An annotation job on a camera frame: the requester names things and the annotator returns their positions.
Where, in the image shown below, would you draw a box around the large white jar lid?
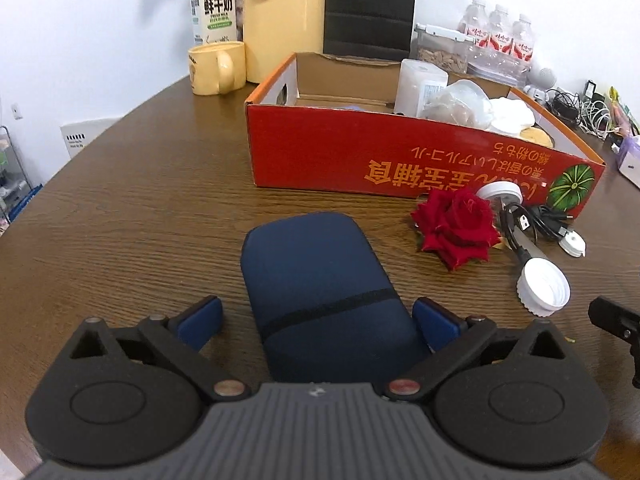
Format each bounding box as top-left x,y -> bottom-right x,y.
516,258 -> 570,318

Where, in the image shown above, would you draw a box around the red rose flower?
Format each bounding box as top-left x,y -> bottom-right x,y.
410,188 -> 500,271

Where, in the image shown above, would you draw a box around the navy blue zip case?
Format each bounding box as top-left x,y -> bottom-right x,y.
241,212 -> 430,382

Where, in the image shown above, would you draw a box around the yellow white plush toy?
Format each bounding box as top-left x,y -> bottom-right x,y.
520,127 -> 554,148

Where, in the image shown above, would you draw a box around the white cloth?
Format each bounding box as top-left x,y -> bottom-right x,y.
486,98 -> 535,138

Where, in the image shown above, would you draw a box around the iridescent plastic bag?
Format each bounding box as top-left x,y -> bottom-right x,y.
418,79 -> 490,130

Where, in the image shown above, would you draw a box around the translucent plastic container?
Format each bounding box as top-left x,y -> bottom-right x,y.
394,58 -> 449,117

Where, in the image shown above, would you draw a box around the white heart shaped lid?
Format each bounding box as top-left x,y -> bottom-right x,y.
559,230 -> 587,258

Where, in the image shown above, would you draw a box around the white lidded small jar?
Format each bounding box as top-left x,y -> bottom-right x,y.
476,181 -> 524,217

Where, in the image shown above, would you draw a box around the purple tissue pack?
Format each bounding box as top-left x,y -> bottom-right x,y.
617,136 -> 640,188

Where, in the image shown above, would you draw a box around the colourful snack packet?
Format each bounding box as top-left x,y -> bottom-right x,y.
608,87 -> 639,136

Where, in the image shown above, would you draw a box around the white box beside table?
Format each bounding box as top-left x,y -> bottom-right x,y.
60,117 -> 119,158

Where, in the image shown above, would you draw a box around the storage rack with items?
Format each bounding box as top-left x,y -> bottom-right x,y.
0,126 -> 42,233

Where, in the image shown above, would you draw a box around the red cardboard box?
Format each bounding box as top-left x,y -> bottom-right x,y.
245,53 -> 604,216

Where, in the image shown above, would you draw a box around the white robot toy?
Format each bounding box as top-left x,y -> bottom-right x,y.
524,66 -> 556,104

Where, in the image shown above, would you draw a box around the yellow mug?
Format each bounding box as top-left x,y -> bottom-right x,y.
188,41 -> 246,96

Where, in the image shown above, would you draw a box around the water bottle right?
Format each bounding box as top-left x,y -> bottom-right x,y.
511,14 -> 534,67

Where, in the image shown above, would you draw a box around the clear snack container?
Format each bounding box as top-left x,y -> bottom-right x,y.
414,24 -> 474,74

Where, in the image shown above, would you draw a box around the water bottle middle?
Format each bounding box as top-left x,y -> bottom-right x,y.
488,4 -> 513,55

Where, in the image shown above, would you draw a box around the white milk carton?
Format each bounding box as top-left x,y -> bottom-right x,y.
190,0 -> 238,46

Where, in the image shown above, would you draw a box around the black paper bag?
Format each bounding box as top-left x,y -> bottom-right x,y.
323,0 -> 414,61

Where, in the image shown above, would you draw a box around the yellow thermos jug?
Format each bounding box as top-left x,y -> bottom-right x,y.
243,0 -> 326,84

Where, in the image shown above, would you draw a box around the tangled charger cables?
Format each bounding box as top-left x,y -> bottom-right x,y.
544,79 -> 622,141

